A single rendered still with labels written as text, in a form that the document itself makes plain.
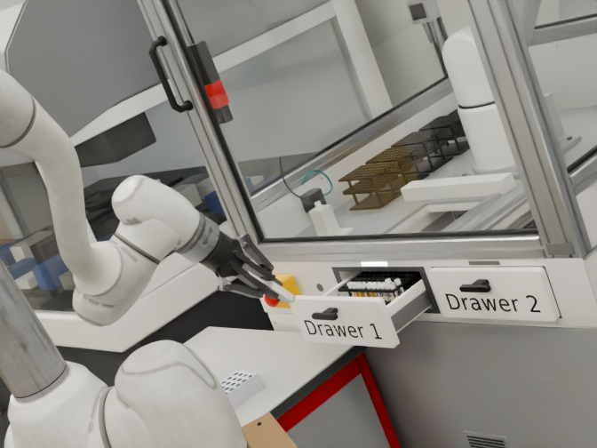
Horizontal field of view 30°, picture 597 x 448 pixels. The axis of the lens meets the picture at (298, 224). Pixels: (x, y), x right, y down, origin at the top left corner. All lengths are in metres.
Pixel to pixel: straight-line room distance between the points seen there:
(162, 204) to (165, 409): 0.44
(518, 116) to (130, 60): 1.34
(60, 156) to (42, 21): 1.17
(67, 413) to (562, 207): 0.94
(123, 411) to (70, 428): 0.09
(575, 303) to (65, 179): 0.97
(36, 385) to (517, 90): 0.96
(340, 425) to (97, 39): 1.20
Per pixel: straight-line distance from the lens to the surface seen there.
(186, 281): 3.12
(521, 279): 2.18
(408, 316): 2.36
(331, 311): 2.36
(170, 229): 2.08
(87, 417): 1.87
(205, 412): 1.81
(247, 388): 2.51
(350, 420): 2.59
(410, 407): 2.65
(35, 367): 1.85
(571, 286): 2.15
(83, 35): 3.01
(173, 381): 1.79
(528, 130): 2.04
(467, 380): 2.46
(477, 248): 2.24
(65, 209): 1.90
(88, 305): 2.08
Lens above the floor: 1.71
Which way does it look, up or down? 15 degrees down
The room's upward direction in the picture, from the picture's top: 22 degrees counter-clockwise
